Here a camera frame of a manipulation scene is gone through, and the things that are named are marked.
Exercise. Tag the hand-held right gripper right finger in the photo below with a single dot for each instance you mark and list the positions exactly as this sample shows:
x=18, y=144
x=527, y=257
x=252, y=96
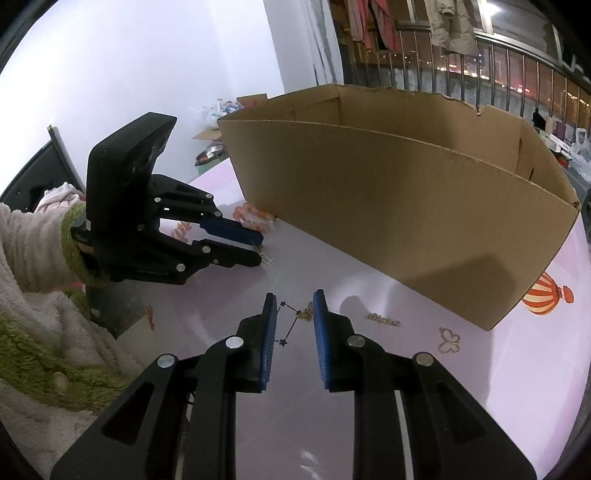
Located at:
x=321, y=341

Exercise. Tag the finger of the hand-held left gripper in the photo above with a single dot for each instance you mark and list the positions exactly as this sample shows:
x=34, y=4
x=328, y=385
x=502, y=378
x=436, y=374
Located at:
x=226, y=257
x=231, y=230

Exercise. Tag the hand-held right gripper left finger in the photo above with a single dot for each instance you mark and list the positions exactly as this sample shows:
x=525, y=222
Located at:
x=268, y=341

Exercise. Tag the small gold pendant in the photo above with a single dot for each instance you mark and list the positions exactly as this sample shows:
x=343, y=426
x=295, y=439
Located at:
x=304, y=314

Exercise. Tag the small gold rectangular earring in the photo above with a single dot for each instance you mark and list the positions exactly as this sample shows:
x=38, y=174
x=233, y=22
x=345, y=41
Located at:
x=265, y=258

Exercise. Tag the brown cardboard box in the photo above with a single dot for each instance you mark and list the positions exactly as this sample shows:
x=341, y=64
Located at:
x=392, y=194

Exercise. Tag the pink balloon-print table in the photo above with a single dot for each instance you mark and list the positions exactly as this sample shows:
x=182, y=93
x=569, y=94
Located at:
x=323, y=277

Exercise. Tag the pink cloth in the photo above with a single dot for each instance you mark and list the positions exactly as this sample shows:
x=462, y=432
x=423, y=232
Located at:
x=57, y=196

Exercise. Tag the gold bar hair clip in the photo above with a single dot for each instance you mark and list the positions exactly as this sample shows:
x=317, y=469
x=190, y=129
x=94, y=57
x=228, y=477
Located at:
x=383, y=319

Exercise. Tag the green steel-lid trash can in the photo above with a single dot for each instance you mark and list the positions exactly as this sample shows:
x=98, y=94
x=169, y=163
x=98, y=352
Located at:
x=210, y=154

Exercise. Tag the black chair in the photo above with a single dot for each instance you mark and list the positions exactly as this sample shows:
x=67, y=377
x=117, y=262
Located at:
x=51, y=161

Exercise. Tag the white plastic bag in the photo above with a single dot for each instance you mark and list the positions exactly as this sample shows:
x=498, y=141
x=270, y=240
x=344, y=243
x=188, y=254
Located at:
x=217, y=110
x=579, y=143

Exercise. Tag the gold butterfly hair clip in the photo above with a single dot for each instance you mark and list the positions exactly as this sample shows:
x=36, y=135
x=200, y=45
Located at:
x=449, y=340

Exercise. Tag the person's arm fuzzy sleeve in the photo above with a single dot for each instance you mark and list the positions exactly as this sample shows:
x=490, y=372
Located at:
x=37, y=332

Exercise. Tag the white curtain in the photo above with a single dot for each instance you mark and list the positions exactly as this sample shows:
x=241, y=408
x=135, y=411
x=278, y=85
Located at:
x=323, y=41

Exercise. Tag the pink hanging jacket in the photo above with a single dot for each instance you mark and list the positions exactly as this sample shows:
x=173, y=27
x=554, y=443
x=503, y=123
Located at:
x=374, y=23

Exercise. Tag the beige hanging jacket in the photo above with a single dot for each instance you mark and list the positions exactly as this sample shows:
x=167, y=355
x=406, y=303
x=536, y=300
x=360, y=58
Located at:
x=450, y=23

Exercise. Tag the metal balcony railing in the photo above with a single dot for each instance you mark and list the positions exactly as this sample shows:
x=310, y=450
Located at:
x=508, y=69

